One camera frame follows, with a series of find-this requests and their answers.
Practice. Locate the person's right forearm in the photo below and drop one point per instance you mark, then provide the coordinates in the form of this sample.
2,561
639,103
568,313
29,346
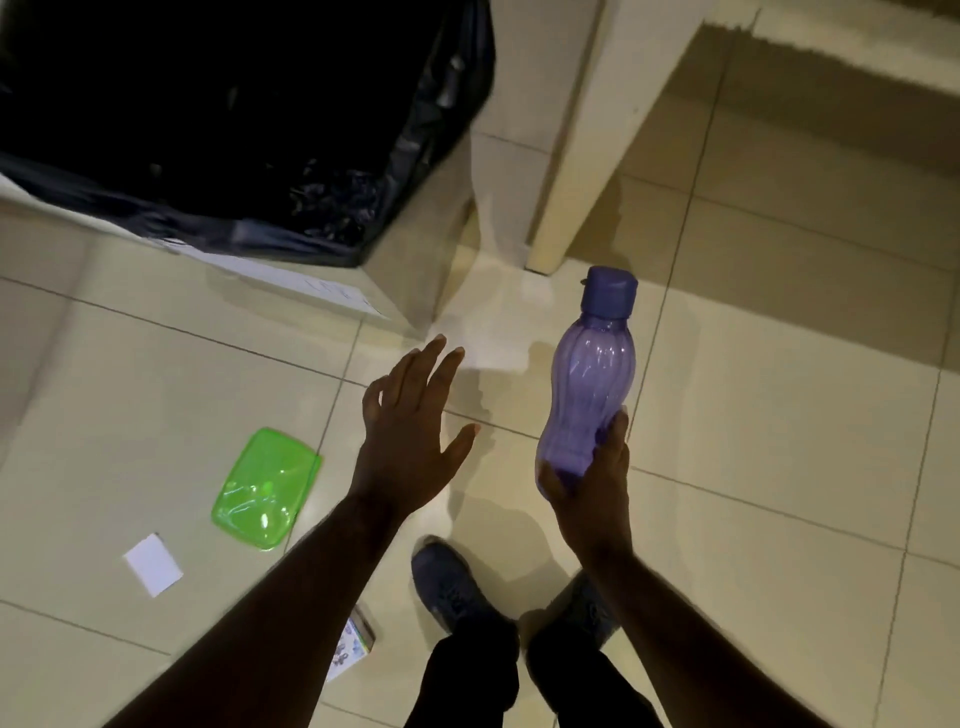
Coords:
675,652

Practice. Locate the person's left shoe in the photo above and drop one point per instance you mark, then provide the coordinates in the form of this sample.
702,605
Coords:
450,585

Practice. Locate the white wooden table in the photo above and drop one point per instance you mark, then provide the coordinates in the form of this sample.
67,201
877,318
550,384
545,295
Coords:
607,150

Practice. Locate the small printed cardboard box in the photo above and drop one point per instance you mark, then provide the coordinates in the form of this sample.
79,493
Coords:
351,649

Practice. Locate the person's left forearm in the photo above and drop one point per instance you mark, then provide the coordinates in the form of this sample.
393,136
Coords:
277,622

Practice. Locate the person's left hand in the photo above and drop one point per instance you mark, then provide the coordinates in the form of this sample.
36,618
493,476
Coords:
405,442

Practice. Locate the white paper sign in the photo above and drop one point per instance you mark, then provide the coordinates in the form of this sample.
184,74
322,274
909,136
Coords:
300,281

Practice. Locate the person's shoe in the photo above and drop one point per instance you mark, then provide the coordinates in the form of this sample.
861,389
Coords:
450,585
592,611

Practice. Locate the dark purple ribbed bottle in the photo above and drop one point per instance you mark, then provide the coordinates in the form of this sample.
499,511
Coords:
589,367

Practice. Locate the person's black trousers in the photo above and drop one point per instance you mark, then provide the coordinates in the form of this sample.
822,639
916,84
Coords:
465,675

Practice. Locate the person's right hand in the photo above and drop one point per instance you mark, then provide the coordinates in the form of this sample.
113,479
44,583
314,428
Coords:
600,517

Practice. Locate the small white paper piece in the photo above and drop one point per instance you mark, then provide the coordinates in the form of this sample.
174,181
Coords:
154,564

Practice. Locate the green plastic lid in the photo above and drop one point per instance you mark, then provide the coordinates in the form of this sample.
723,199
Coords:
262,487

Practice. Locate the person's right shoe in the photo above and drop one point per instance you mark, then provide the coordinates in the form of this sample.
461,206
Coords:
592,611

